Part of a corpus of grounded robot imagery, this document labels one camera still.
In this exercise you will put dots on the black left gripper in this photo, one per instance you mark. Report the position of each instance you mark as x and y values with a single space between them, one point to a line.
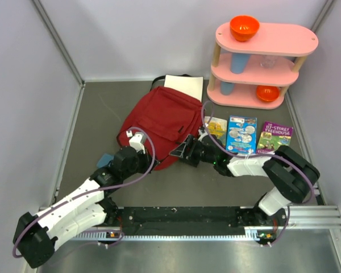
148 162

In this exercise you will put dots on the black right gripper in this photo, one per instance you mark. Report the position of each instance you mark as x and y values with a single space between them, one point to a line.
192 143

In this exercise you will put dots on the red student backpack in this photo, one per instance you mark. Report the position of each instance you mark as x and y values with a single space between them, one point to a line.
168 117

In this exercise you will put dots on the yellow Brideshead Revisited book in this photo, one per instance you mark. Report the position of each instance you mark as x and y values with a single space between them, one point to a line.
217 127

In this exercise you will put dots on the blue snap wallet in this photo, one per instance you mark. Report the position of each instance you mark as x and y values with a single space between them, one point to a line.
105 160

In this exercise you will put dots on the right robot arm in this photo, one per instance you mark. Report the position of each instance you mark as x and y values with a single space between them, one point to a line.
290 173

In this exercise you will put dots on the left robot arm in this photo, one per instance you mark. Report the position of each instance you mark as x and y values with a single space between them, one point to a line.
38 236

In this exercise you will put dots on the blue comic book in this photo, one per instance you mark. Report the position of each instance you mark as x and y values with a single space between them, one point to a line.
241 135

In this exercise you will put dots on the blue cup bottom shelf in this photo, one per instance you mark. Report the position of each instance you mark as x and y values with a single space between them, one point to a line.
226 88

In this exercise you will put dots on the blue cup shelf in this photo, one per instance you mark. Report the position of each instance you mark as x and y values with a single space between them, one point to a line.
239 62
226 88

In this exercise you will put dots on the purple Treehouse book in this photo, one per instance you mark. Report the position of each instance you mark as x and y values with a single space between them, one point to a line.
273 136

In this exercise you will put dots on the orange bowl bottom shelf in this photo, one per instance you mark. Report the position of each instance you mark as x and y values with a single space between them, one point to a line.
267 93

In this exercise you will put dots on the orange bowl shelf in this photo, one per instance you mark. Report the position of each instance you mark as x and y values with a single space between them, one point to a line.
244 27
267 93

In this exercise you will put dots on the pink three-tier shelf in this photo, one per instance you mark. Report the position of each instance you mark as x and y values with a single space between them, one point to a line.
257 73

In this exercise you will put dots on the blue cup middle shelf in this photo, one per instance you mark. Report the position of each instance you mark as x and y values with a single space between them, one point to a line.
239 62

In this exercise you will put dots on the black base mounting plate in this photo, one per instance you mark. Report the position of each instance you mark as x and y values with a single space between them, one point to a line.
179 221

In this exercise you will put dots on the clear glass cup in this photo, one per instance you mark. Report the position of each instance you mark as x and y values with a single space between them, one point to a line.
268 61

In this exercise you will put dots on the orange bowl top shelf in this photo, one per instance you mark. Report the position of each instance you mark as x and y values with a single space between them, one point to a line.
244 27

